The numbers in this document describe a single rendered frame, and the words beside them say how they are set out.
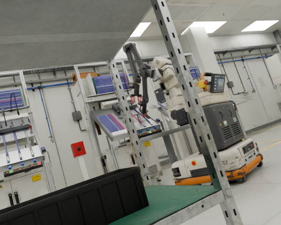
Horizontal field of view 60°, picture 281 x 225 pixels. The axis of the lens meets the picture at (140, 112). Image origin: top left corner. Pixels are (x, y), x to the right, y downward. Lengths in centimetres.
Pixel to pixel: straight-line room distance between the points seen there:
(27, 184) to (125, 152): 120
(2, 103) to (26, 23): 253
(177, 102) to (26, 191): 185
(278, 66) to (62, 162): 547
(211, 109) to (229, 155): 41
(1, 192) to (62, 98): 245
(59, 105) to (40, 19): 416
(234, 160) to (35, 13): 177
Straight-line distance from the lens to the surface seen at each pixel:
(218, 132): 215
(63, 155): 470
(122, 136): 292
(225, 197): 69
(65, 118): 482
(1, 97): 328
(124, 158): 322
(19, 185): 297
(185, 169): 232
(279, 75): 698
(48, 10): 73
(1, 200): 298
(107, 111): 341
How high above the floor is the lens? 51
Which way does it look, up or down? 8 degrees up
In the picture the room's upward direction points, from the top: 17 degrees counter-clockwise
